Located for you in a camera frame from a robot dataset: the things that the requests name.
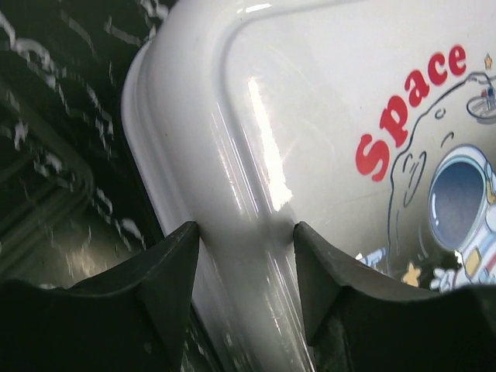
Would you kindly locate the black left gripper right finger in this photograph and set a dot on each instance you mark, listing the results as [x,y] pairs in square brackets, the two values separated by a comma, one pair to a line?
[357,319]

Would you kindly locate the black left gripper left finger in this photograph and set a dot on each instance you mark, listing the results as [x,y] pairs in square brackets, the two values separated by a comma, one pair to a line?
[132,317]

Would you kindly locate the space astronaut kids suitcase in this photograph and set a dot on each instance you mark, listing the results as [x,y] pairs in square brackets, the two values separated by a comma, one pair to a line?
[371,121]

